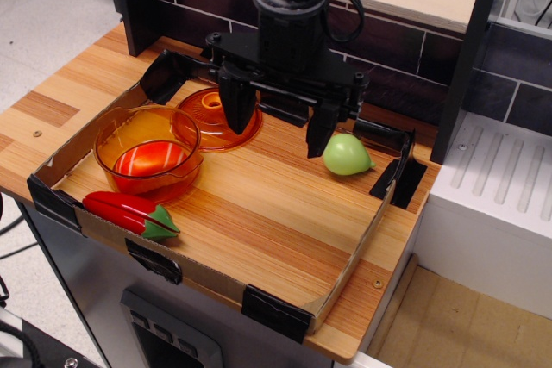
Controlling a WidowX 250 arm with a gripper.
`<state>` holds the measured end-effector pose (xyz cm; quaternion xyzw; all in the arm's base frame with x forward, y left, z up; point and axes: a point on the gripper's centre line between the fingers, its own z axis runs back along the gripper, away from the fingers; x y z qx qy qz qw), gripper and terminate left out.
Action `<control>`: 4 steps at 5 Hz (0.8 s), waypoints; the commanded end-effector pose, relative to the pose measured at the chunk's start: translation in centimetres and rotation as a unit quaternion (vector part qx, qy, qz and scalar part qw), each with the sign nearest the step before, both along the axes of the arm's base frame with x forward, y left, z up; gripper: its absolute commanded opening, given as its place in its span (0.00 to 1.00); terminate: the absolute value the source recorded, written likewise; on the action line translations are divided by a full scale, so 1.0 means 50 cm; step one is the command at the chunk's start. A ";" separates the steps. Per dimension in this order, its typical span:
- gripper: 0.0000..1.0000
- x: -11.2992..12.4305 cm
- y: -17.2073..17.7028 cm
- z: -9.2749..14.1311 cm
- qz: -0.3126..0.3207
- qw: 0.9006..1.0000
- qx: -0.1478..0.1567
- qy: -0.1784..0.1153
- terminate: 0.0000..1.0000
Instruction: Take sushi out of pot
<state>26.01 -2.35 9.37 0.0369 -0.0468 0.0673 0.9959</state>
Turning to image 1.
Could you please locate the orange salmon sushi toy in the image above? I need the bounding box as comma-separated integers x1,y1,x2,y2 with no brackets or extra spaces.
114,140,189,178

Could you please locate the cardboard fence with black tape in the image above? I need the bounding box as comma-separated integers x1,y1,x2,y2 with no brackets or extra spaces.
28,50,435,356

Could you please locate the grey control panel with buttons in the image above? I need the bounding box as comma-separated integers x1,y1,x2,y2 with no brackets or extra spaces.
120,290,224,367

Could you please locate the orange transparent plastic pot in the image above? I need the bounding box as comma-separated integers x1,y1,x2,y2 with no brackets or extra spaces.
94,105,203,203

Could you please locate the black vertical post left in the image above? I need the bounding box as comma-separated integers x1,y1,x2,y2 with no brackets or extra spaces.
116,0,161,57

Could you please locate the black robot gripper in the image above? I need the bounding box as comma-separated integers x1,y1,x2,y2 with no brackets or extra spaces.
206,3,368,159

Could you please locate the red toy chili pepper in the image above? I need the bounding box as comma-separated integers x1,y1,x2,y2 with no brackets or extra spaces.
82,191,180,241

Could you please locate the orange transparent pot lid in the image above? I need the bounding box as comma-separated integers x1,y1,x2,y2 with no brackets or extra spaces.
177,87,262,153

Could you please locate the black vertical post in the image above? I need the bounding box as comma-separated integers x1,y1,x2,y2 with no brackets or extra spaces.
116,0,161,57
430,0,495,165

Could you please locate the black vertical post right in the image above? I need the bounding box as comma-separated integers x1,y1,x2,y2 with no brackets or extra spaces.
430,0,495,165

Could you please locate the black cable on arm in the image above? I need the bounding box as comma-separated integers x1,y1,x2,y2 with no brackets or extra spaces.
323,0,366,45

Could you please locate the green toy pear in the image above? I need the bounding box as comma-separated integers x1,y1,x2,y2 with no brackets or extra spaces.
323,134,376,176

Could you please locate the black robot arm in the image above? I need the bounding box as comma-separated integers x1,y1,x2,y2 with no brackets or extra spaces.
206,0,368,158

